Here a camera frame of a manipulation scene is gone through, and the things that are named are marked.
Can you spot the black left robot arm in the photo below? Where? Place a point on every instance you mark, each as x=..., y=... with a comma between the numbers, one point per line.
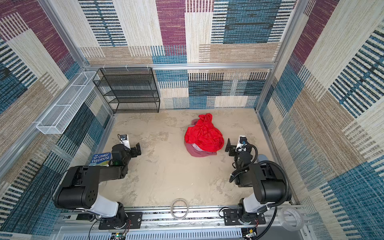
x=79, y=190

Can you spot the maroon pink cloth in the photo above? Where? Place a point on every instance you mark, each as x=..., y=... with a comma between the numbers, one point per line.
x=195, y=153

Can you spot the treehouse book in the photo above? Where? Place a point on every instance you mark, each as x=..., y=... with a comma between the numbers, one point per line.
x=102, y=159

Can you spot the black mounting plate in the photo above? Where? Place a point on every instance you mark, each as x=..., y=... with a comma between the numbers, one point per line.
x=231, y=218
x=133, y=221

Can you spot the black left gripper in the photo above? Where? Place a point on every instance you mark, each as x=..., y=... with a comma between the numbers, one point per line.
x=133, y=150

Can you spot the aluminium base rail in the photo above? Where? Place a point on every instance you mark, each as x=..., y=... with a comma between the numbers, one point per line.
x=179, y=223

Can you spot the blue grey glasses case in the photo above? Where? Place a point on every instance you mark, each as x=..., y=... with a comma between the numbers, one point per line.
x=262, y=158

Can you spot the black wire shelf rack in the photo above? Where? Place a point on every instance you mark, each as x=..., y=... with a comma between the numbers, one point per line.
x=128, y=90

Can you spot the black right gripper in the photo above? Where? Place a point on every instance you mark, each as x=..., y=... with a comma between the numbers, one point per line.
x=232, y=148

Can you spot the clear tape roll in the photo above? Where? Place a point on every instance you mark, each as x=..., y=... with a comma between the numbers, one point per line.
x=291, y=219

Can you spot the light pink cloth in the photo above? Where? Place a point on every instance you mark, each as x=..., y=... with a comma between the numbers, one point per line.
x=197, y=148

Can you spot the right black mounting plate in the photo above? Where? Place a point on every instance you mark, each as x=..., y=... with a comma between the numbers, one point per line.
x=231, y=218

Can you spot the white wire mesh basket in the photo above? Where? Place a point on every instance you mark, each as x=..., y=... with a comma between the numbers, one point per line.
x=57, y=119

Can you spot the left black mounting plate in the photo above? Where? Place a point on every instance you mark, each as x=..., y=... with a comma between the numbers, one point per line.
x=133, y=221

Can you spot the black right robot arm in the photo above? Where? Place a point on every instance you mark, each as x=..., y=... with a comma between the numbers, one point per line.
x=268, y=180

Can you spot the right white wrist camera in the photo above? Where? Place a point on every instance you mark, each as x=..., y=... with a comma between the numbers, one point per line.
x=242, y=144

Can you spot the red cloth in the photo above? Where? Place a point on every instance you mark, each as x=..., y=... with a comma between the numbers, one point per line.
x=205, y=135

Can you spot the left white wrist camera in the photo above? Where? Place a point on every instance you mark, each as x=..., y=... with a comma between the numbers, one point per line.
x=124, y=139

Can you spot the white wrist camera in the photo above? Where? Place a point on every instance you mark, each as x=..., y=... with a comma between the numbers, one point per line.
x=124, y=139
x=242, y=144

